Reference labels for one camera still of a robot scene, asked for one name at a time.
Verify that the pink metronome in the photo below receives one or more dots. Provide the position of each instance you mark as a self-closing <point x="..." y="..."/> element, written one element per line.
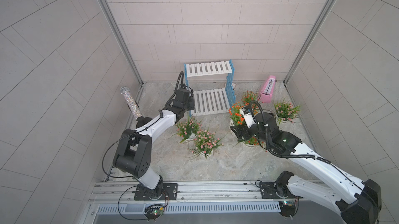
<point x="266" y="93"/>

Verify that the glitter tube on black stand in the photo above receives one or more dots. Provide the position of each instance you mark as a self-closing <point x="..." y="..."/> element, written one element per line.
<point x="140" y="119"/>

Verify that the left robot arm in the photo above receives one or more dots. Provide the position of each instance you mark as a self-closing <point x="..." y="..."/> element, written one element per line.
<point x="134" y="148"/>

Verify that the pink flower pot right corner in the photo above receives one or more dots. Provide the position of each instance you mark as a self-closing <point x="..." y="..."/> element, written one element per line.
<point x="286" y="112"/>

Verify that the red flower pot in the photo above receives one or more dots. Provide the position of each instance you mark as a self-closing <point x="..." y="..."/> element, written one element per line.
<point x="249" y="96"/>
<point x="251" y="142"/>
<point x="235" y="115"/>

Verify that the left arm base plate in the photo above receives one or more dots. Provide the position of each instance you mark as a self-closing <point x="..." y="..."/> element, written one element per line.
<point x="170" y="189"/>

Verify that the red flower pot front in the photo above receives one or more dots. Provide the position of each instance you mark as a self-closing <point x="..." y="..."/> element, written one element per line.
<point x="251" y="142"/>

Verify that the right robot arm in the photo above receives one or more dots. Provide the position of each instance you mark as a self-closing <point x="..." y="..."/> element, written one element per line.
<point x="354" y="200"/>

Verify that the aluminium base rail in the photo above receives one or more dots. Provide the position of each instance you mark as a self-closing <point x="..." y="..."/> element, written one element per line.
<point x="193" y="197"/>

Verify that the blue white wooden rack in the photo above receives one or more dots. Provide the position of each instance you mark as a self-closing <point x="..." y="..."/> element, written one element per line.
<point x="216" y="100"/>

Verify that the pink flower pot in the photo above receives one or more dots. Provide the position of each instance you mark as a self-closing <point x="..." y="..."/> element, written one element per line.
<point x="188" y="129"/>
<point x="206" y="143"/>

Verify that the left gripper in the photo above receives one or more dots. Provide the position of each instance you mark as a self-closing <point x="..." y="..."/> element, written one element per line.
<point x="190" y="102"/>

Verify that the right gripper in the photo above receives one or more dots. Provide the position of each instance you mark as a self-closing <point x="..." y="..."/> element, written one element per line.
<point x="244" y="128"/>

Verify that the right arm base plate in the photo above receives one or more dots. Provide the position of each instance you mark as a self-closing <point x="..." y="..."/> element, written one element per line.
<point x="273" y="190"/>

